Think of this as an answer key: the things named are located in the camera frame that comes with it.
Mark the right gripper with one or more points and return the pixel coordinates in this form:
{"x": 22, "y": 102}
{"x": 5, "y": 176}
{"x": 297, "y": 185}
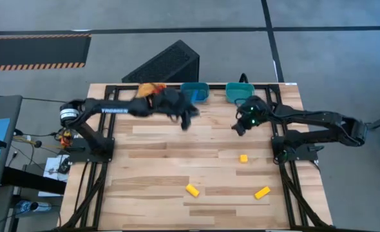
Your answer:
{"x": 254, "y": 112}

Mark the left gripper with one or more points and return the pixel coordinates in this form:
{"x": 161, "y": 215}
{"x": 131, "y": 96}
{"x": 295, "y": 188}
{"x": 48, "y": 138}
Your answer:
{"x": 167, "y": 103}

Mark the yellow cube block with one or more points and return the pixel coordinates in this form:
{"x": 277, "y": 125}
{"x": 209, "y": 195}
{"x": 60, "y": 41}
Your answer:
{"x": 243, "y": 158}

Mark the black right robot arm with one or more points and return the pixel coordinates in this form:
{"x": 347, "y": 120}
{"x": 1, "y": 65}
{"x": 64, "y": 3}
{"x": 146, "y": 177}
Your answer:
{"x": 306, "y": 116}

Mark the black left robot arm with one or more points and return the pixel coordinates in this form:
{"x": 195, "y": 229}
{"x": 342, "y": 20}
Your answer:
{"x": 112, "y": 108}

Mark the blue plastic bin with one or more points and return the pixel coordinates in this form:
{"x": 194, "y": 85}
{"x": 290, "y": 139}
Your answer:
{"x": 203, "y": 91}

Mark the green plastic bin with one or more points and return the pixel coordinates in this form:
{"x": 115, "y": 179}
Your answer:
{"x": 240, "y": 90}

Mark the orange plastic bin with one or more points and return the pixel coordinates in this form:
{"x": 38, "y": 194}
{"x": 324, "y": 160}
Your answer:
{"x": 145, "y": 90}

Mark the black perforated computer tower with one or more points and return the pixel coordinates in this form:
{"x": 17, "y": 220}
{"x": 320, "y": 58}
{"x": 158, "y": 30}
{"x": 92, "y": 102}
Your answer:
{"x": 167, "y": 61}

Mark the yellow rectangular block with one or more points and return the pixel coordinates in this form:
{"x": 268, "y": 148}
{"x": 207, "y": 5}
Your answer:
{"x": 262, "y": 192}

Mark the yellow cylinder block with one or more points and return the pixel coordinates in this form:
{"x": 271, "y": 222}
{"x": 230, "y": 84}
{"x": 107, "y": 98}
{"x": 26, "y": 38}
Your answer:
{"x": 192, "y": 190}

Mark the white paper sheet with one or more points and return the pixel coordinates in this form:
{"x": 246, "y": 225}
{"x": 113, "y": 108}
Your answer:
{"x": 51, "y": 167}

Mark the black stand bar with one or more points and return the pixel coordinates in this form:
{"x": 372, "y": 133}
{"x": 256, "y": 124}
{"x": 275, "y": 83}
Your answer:
{"x": 32, "y": 180}

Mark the black hazard-striped floor mat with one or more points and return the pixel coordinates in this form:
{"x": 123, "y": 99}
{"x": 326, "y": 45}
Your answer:
{"x": 32, "y": 51}

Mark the clear plastic water bottle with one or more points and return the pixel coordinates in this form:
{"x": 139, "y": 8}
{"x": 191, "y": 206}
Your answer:
{"x": 37, "y": 206}

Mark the black aluminium table frame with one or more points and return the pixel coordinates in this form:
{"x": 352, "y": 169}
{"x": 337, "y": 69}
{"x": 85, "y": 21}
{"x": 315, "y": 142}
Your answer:
{"x": 217, "y": 86}

